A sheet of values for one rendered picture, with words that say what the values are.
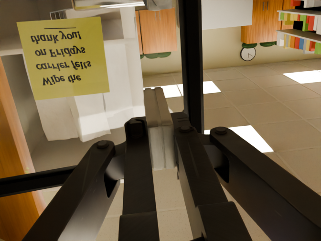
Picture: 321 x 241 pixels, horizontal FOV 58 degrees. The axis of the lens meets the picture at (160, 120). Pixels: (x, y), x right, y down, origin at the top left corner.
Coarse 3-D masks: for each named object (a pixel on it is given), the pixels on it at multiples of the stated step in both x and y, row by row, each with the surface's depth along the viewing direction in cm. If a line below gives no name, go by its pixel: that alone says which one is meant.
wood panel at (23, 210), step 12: (36, 192) 40; (0, 204) 39; (12, 204) 39; (24, 204) 39; (36, 204) 40; (0, 216) 40; (12, 216) 40; (24, 216) 40; (36, 216) 40; (0, 228) 40; (12, 228) 41; (24, 228) 41; (12, 240) 42
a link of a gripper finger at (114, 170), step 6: (120, 144) 16; (120, 150) 15; (114, 156) 15; (120, 156) 15; (150, 156) 17; (114, 162) 15; (120, 162) 15; (108, 168) 15; (114, 168) 15; (120, 168) 15; (108, 174) 15; (114, 174) 15; (120, 174) 15; (108, 180) 15; (114, 180) 15
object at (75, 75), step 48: (0, 0) 25; (48, 0) 26; (96, 0) 27; (144, 0) 28; (0, 48) 27; (48, 48) 27; (96, 48) 28; (144, 48) 29; (0, 96) 28; (48, 96) 29; (96, 96) 30; (0, 144) 30; (48, 144) 31
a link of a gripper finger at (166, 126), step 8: (160, 88) 22; (160, 96) 20; (160, 104) 19; (160, 112) 17; (168, 112) 17; (160, 120) 17; (168, 120) 16; (160, 128) 16; (168, 128) 16; (168, 136) 16; (168, 144) 16; (168, 152) 17; (168, 160) 17; (168, 168) 17
